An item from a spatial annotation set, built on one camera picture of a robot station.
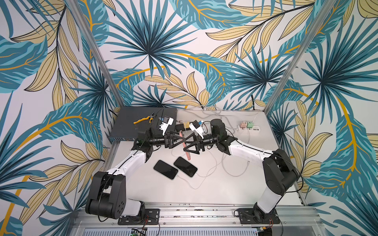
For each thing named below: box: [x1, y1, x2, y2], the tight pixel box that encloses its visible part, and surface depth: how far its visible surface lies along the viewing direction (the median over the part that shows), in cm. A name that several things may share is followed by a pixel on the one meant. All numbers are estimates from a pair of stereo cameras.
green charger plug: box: [246, 121, 254, 129], surface depth 105 cm
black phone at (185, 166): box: [173, 156, 198, 177], surface depth 94 cm
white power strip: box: [237, 125, 261, 134], surface depth 108 cm
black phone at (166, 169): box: [153, 159, 179, 180], surface depth 92 cm
